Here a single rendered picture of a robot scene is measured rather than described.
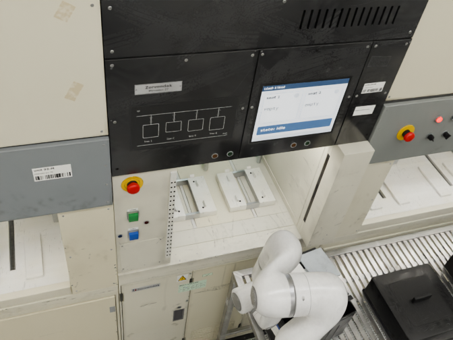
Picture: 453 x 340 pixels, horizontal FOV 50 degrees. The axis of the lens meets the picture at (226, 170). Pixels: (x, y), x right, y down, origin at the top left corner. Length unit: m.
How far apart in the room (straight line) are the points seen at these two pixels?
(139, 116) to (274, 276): 0.55
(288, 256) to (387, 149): 0.78
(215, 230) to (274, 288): 0.94
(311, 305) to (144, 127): 0.64
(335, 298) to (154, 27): 0.75
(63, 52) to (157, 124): 0.33
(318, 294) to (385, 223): 1.20
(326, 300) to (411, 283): 1.01
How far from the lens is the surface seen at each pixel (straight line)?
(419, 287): 2.15
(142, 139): 1.40
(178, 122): 1.39
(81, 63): 1.23
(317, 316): 1.20
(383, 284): 2.09
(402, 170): 2.58
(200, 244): 1.99
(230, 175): 2.21
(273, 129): 1.53
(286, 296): 1.14
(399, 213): 2.36
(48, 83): 1.25
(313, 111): 1.55
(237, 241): 2.02
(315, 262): 1.73
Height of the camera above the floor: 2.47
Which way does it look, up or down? 45 degrees down
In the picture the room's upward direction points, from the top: 10 degrees clockwise
